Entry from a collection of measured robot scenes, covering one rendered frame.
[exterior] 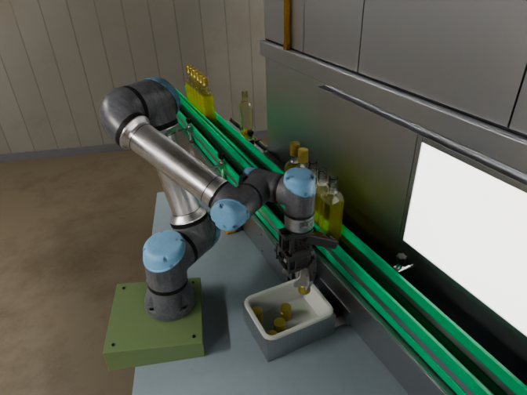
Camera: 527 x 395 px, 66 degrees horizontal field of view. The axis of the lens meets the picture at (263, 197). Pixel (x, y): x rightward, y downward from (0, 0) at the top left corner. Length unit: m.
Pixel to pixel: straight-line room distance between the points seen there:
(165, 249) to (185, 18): 3.07
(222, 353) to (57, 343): 1.39
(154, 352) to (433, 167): 0.88
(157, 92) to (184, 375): 0.76
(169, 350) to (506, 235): 0.88
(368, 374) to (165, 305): 0.59
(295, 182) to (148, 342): 0.61
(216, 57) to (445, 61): 3.18
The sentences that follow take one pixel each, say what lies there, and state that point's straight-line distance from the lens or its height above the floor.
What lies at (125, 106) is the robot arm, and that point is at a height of 1.42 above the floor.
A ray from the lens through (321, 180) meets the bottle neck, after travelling 1.26.
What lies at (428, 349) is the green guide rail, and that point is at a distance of 1.07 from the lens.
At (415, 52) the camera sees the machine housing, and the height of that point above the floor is 1.50.
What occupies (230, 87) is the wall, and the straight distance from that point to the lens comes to 4.13.
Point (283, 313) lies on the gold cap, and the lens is 1.25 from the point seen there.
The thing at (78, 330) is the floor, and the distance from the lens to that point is 2.50.
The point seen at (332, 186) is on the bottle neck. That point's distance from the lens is 1.22.
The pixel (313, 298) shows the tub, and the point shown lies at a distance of 1.29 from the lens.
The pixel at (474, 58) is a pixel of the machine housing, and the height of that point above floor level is 1.52.
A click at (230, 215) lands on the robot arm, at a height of 1.24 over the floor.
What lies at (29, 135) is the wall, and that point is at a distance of 4.56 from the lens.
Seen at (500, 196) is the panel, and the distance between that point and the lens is 0.98.
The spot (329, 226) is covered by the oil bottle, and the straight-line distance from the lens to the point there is 1.27.
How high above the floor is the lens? 1.73
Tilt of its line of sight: 32 degrees down
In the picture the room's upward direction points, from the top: 2 degrees counter-clockwise
